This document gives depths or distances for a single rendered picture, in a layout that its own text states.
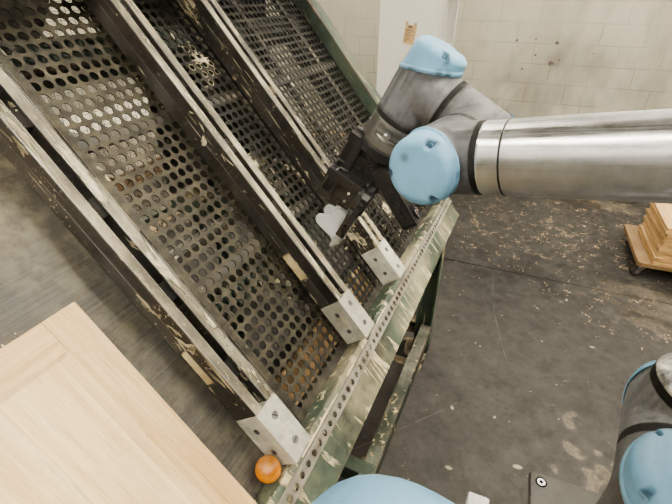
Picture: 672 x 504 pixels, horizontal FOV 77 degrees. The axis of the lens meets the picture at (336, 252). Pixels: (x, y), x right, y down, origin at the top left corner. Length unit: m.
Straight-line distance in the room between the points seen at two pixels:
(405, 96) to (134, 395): 0.63
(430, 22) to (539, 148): 3.77
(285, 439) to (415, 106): 0.64
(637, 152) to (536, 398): 2.05
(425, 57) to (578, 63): 4.99
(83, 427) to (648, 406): 0.79
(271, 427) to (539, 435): 1.58
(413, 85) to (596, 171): 0.27
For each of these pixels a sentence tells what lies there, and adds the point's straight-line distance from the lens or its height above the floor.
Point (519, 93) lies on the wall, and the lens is 5.57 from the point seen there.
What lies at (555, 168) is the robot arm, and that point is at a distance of 0.41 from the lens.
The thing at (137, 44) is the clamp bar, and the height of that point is 1.59.
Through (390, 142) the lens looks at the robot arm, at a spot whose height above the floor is 1.52.
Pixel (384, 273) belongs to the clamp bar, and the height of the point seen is 0.93.
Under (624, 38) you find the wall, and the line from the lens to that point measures 5.57.
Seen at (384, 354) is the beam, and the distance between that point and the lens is 1.20.
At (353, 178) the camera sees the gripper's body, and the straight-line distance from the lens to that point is 0.66.
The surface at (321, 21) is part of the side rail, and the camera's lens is 1.93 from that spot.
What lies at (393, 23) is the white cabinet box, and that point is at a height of 1.44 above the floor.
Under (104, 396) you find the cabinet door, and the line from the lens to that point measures 0.80.
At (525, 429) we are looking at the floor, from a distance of 2.25.
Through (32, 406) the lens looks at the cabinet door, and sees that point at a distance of 0.77.
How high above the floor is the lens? 1.70
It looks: 32 degrees down
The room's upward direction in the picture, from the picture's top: straight up
